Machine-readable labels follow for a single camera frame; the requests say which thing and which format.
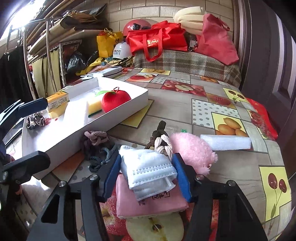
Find black white patterned scrunchie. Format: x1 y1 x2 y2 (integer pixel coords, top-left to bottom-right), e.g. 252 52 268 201
26 112 46 130

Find yellow bamboo tissue pack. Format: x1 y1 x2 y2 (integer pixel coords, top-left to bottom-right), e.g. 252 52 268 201
46 90 69 112

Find yellow green sponge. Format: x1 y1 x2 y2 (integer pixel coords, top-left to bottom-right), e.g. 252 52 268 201
87 95 103 116

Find mauve braided scrunchie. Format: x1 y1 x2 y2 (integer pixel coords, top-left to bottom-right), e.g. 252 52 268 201
84 131 109 146

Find pink fluffy plush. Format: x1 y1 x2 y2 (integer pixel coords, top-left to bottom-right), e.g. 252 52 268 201
170 133 218 176

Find dark blue scrunchie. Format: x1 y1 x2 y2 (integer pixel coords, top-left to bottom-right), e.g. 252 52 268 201
82 140 118 173

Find pink tissue pack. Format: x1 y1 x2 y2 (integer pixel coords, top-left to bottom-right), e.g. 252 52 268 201
116 174 189 219

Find red plush apple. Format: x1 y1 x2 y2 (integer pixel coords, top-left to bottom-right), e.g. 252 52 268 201
96 87 132 113

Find white foam block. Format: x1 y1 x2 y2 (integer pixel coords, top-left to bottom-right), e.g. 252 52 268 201
200 135 251 151

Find white face masks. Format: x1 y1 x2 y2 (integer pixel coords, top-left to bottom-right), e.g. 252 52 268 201
119 145 177 201

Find brown beige braided scrunchie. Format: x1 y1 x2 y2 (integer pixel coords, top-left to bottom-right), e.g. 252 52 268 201
145 120 174 161

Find white cardboard tray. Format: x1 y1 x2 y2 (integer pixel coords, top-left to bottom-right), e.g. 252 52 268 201
22 77 148 180

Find white power bank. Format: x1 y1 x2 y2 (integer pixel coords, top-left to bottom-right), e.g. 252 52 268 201
92 66 123 78

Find yellow bag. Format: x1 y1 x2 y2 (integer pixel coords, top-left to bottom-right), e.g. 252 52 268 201
96 28 123 58

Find fruit pattern tablecloth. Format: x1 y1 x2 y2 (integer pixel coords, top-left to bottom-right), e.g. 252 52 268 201
14 67 293 241

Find white helmet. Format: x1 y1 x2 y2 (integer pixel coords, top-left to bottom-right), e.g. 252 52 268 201
112 42 132 60

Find red printed gift bag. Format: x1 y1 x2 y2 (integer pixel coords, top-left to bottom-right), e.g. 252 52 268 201
247 98 278 141

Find red helmet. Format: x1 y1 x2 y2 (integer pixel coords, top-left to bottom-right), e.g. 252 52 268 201
122 19 152 37

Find shiny red tote bag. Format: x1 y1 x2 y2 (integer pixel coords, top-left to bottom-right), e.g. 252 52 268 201
126 21 188 62

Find plaid covered sofa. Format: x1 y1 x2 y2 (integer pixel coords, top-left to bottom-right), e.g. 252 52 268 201
133 50 241 87

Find cream foam roll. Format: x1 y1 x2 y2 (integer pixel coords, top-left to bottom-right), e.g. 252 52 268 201
173 6 206 35

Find red fabric bag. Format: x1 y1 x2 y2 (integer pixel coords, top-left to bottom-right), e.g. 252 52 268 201
194 14 239 65

